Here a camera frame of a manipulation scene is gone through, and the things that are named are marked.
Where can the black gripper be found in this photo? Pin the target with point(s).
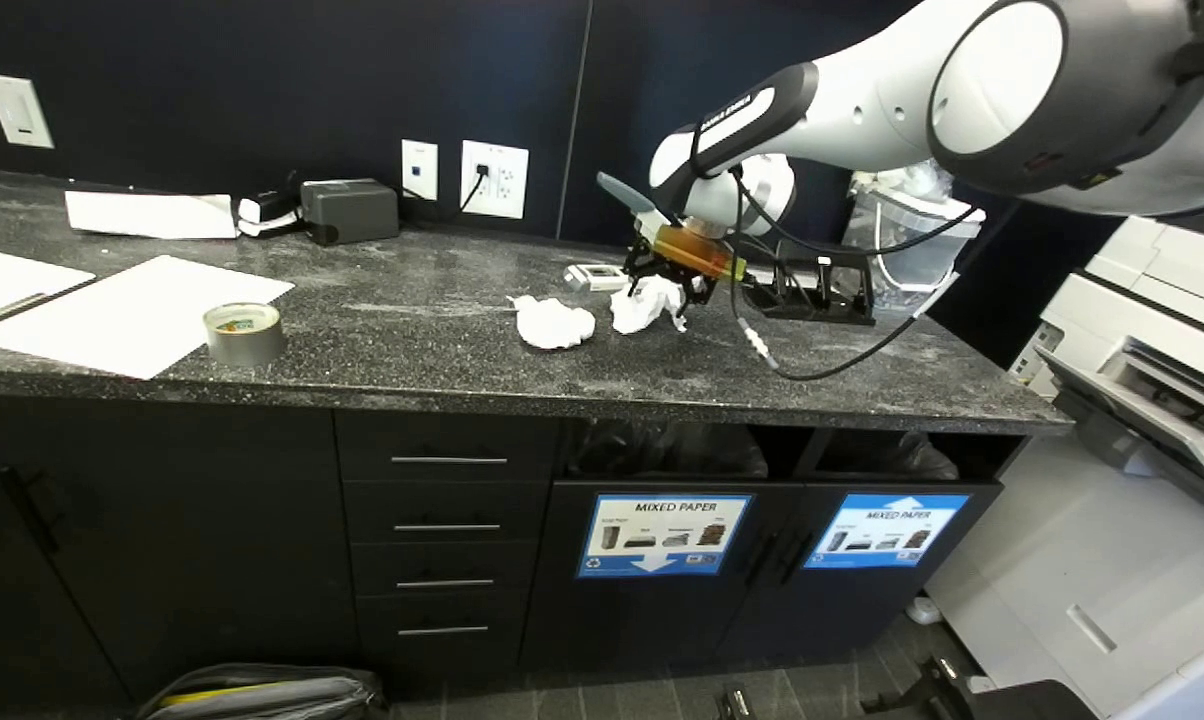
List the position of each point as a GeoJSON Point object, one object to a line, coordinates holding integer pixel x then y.
{"type": "Point", "coordinates": [659, 267]}

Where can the white paper ball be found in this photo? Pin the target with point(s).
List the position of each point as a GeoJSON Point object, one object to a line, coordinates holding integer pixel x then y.
{"type": "Point", "coordinates": [643, 314]}

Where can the wide white paper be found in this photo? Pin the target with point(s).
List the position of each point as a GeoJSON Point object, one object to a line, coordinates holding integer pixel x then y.
{"type": "Point", "coordinates": [553, 327]}

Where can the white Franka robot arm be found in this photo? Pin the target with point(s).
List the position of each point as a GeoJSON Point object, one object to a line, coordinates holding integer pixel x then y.
{"type": "Point", "coordinates": [892, 105]}

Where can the black bin liner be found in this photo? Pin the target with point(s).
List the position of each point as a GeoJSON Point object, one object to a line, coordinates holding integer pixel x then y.
{"type": "Point", "coordinates": [655, 459]}

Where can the wide blue bin label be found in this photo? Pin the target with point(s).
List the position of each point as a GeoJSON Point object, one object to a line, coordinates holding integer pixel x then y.
{"type": "Point", "coordinates": [660, 535]}

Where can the slanted blue bin label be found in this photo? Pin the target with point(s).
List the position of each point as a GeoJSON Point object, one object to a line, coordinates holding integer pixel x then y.
{"type": "Point", "coordinates": [882, 531]}

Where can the orange cylindrical wrist attachment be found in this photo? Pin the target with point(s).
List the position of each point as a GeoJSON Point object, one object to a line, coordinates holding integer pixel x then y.
{"type": "Point", "coordinates": [691, 249]}

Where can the flat white desk tool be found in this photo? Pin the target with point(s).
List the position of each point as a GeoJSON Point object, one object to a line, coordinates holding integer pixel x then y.
{"type": "Point", "coordinates": [592, 277]}

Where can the clear plastic container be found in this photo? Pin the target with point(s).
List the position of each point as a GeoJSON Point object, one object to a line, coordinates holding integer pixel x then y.
{"type": "Point", "coordinates": [924, 224]}

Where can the black box device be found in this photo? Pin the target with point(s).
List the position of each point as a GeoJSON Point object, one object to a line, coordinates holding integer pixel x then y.
{"type": "Point", "coordinates": [351, 209]}

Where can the small white label device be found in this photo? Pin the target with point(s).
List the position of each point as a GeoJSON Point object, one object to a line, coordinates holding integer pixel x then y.
{"type": "Point", "coordinates": [264, 215]}

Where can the white stand foot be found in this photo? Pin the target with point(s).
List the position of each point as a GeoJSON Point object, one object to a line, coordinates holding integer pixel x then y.
{"type": "Point", "coordinates": [923, 614]}

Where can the roll of tape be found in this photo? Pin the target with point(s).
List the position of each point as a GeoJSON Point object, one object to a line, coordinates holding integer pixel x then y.
{"type": "Point", "coordinates": [241, 327]}

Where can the white office printer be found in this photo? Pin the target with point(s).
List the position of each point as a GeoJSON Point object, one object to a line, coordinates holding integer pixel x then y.
{"type": "Point", "coordinates": [1145, 345]}

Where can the white power strip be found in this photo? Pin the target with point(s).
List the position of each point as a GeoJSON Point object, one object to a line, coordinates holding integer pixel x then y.
{"type": "Point", "coordinates": [151, 218]}

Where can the wide black cabinet door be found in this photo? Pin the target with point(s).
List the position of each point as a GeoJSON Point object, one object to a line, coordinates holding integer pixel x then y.
{"type": "Point", "coordinates": [187, 535]}

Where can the large white paper sheet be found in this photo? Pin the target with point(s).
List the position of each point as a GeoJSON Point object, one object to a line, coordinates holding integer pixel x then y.
{"type": "Point", "coordinates": [127, 316]}

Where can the printed white paper sheet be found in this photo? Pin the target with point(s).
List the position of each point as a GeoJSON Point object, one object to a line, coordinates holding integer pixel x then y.
{"type": "Point", "coordinates": [1, 287]}

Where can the wide white wall outlet plate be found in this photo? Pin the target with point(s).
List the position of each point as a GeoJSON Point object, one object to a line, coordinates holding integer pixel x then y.
{"type": "Point", "coordinates": [494, 178]}

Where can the narrow white wall outlet plate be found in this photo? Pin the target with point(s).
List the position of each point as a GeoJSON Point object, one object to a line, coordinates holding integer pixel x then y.
{"type": "Point", "coordinates": [418, 168]}

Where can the white light switch plate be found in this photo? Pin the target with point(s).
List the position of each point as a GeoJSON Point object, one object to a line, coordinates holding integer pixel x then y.
{"type": "Point", "coordinates": [18, 109]}

